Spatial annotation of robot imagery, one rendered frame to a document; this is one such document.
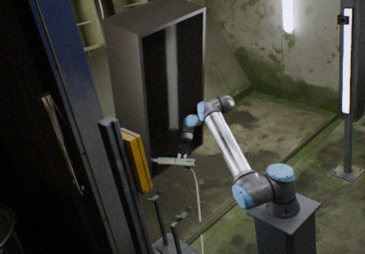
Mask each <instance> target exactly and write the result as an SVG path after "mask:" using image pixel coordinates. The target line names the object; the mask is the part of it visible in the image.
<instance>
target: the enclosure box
mask: <svg viewBox="0 0 365 254"><path fill-rule="evenodd" d="M205 17H206V7H205V6H201V5H198V4H195V3H192V2H189V1H186V0H154V1H152V2H148V3H145V4H143V5H140V6H137V7H134V8H132V9H129V10H126V11H124V12H121V13H118V14H115V15H112V16H110V17H107V18H104V19H103V26H104V35H105V40H106V48H107V57H108V65H109V73H110V78H111V87H112V95H113V104H114V109H115V117H116V119H117V120H118V122H119V126H120V128H125V129H127V130H129V131H132V132H134V133H136V134H138V135H140V136H141V141H142V144H143V148H144V152H145V157H146V160H147V164H148V169H149V173H150V176H151V180H152V179H153V178H155V177H156V176H157V175H159V174H161V173H162V172H163V171H165V170H166V169H168V168H169V167H171V166H172V165H171V164H158V162H152V161H151V158H152V159H157V158H158V157H164V158H177V152H178V150H179V148H177V145H178V144H179V143H181V142H182V141H181V140H182V139H181V133H182V129H183V121H184V119H185V118H186V117H187V116H188V115H195V114H198V111H197V105H198V104H199V103H200V102H203V101H204V66H205ZM203 125H204V124H202V125H199V126H195V127H194V130H193V138H192V140H191V141H190V149H191V152H192V151H194V150H195V149H197V148H198V147H199V146H201V145H202V144H203Z"/></svg>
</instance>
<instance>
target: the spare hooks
mask: <svg viewBox="0 0 365 254"><path fill-rule="evenodd" d="M52 97H53V95H52V90H51V91H49V92H45V93H44V94H42V95H39V96H38V100H39V102H41V101H43V104H44V105H45V106H46V110H47V112H48V114H49V117H50V120H51V123H52V125H53V128H54V131H55V133H56V137H57V139H58V142H59V144H60V147H61V149H62V148H63V149H62V152H63V150H64V152H63V155H64V158H65V160H66V163H67V165H68V169H69V171H70V174H71V177H72V182H73V184H75V183H76V185H77V188H78V190H79V193H80V194H81V195H83V194H82V192H80V191H82V190H83V188H84V187H83V186H82V189H80V188H79V186H78V184H77V181H76V178H75V175H74V172H75V173H76V174H78V173H79V172H76V171H75V168H74V165H73V163H72V160H71V157H70V154H69V151H70V149H69V148H68V149H67V146H66V143H65V141H64V138H63V134H62V132H61V129H60V125H59V122H58V119H57V117H56V112H55V109H54V105H55V107H56V109H57V110H58V108H57V105H56V104H55V102H54V100H53V98H52ZM40 99H41V101H40ZM46 100H48V103H49V105H50V108H51V112H52V115H53V117H54V120H55V122H54V120H53V117H52V115H51V112H50V109H49V107H48V104H47V101H46ZM53 103H54V104H53ZM58 112H59V110H58ZM59 114H60V116H61V117H62V115H61V113H60V112H59ZM62 119H63V117H62ZM63 121H64V119H63ZM64 123H65V125H66V122H65V121H64ZM55 124H56V125H55ZM64 145H65V146H64ZM67 153H68V155H69V157H68V155H67ZM69 158H70V160H69ZM70 161H71V162H70ZM71 164H72V166H71ZM72 167H73V169H74V172H73V170H72ZM79 171H80V170H79ZM74 180H75V181H74Z"/></svg>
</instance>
